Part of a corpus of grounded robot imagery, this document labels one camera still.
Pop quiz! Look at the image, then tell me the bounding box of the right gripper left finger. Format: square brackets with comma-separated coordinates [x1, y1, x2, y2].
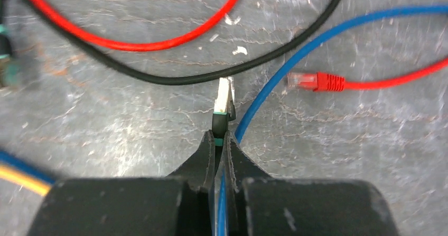
[169, 130, 216, 235]

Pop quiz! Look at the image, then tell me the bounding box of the red cable loop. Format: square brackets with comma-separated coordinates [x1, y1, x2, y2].
[14, 0, 250, 52]

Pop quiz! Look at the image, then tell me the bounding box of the black cable loop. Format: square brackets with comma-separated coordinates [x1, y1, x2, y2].
[0, 0, 351, 86]

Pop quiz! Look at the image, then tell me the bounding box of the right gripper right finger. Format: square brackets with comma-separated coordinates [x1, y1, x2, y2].
[223, 131, 273, 235]

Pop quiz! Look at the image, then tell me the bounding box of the blue ethernet cable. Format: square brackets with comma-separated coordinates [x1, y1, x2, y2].
[0, 149, 57, 185]
[216, 5, 448, 236]

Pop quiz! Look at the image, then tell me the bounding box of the yellow ethernet cable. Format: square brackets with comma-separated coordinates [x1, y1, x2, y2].
[0, 164, 51, 197]

